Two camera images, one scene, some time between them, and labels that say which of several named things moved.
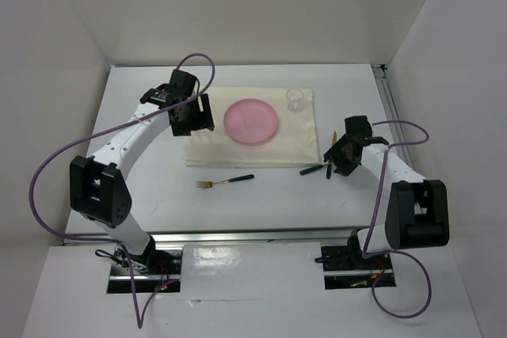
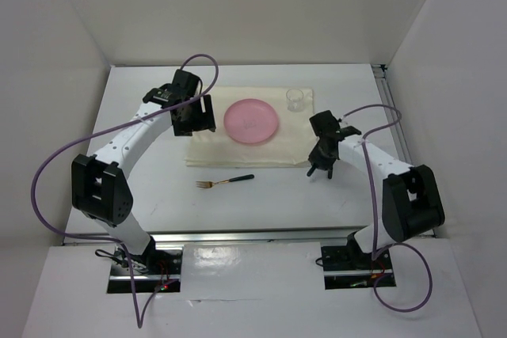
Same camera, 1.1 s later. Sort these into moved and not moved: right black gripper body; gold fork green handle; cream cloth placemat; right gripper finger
Moved: right gripper finger; right black gripper body
Not moved: cream cloth placemat; gold fork green handle
